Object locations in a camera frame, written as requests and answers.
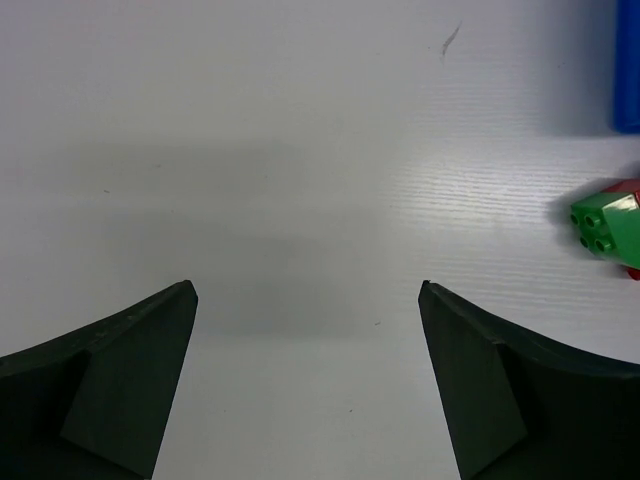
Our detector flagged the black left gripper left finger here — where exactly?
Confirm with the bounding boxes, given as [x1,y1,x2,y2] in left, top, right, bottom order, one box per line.
[1,280,198,479]

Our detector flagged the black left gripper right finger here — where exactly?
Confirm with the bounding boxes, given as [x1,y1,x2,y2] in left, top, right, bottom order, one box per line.
[419,281,639,479]

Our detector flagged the blue plastic sorting bin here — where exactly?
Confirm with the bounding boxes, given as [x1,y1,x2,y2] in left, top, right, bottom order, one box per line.
[612,0,639,134]

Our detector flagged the green sloped lego brick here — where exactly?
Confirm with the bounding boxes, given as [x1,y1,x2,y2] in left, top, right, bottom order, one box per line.
[570,192,639,270]

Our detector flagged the red lego under green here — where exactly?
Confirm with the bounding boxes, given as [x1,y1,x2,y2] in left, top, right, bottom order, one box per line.
[603,178,639,281]

